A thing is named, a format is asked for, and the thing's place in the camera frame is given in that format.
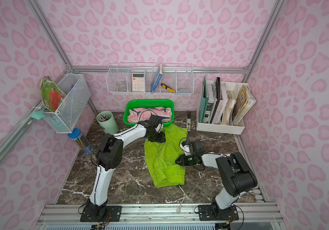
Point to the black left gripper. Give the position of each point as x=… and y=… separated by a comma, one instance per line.
x=156, y=137

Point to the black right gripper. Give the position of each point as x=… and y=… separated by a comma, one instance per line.
x=186, y=160

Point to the pink shark print shorts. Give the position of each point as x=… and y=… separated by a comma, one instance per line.
x=141, y=114

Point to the lime green garment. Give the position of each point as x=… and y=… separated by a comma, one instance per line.
x=160, y=158

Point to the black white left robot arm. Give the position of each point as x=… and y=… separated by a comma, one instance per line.
x=109, y=156

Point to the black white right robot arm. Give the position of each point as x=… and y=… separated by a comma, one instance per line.
x=236, y=175

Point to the green plastic basket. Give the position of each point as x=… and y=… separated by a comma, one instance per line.
x=149, y=103

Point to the black remote control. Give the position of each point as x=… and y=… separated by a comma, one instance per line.
x=188, y=123

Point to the yellow utility knife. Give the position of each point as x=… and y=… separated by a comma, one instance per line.
x=168, y=88

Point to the blue book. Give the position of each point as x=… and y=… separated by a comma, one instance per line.
x=157, y=78

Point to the pink calculator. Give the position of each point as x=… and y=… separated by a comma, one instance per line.
x=138, y=82

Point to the small glass dish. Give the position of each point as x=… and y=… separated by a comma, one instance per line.
x=122, y=87

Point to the mint green cup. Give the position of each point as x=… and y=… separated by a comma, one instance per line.
x=107, y=121

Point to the white file organizer rack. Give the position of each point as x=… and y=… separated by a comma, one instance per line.
x=223, y=116

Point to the dark green folder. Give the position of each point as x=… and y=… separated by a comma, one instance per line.
x=203, y=101

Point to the brown paper envelopes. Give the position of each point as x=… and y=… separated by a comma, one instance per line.
x=244, y=102

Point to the blue lid pencil jar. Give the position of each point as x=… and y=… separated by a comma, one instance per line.
x=81, y=140

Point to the green red paper packet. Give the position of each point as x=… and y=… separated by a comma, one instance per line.
x=51, y=95

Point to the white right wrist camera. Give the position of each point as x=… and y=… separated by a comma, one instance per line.
x=185, y=146

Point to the clear wire wall shelf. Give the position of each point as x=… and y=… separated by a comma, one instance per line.
x=179, y=78

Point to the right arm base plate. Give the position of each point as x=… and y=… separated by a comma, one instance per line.
x=212, y=212

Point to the white mesh wall basket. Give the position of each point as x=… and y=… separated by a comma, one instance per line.
x=64, y=119

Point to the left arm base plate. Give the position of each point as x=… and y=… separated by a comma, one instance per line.
x=104, y=214

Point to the mint green wall hook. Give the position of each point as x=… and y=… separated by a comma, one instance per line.
x=38, y=115

